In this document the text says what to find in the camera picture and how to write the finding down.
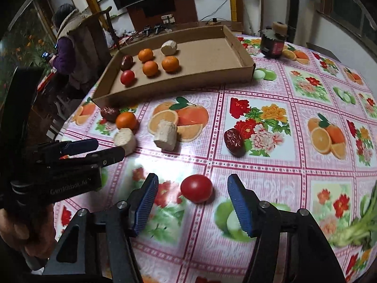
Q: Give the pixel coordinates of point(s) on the barred window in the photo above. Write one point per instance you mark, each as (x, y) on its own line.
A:
(347, 8)

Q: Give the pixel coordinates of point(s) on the shallow cardboard box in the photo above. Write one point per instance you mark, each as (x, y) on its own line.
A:
(200, 59)

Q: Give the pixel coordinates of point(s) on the brown television cabinet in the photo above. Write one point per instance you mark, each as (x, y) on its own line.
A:
(176, 11)

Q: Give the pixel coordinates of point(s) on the brown tape roll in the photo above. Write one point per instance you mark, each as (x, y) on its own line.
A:
(279, 29)

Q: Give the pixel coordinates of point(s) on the orange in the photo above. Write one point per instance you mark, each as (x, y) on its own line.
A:
(145, 55)
(150, 68)
(170, 64)
(126, 121)

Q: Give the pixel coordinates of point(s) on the dark red apple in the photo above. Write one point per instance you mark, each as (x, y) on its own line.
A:
(127, 62)

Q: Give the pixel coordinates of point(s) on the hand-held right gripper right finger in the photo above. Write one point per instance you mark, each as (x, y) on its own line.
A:
(241, 206)

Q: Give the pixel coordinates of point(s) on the green bok choy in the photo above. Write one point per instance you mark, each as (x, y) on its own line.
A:
(356, 230)

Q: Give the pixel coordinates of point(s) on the wooden chair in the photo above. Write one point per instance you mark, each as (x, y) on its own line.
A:
(111, 25)

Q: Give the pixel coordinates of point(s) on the fruit flower printed tablecloth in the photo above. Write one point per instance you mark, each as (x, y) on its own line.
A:
(265, 177)

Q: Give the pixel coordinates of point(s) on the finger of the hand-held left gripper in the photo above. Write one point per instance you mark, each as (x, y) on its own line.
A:
(82, 146)
(106, 156)

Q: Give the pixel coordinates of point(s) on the wrinkled red date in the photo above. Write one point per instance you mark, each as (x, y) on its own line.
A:
(234, 141)

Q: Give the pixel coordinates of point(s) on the dark jar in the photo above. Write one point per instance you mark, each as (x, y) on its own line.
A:
(272, 47)

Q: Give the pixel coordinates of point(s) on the red tomato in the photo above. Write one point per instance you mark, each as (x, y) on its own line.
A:
(127, 77)
(196, 188)

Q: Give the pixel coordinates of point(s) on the dark red jujube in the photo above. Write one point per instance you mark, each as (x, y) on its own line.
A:
(110, 114)

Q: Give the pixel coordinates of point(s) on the person's left hand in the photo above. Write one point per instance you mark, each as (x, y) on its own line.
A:
(17, 230)

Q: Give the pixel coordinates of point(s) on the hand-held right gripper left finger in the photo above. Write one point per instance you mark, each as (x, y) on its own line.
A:
(144, 206)

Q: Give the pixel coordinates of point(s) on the white yam piece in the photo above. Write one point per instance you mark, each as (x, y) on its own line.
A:
(125, 141)
(168, 47)
(165, 135)

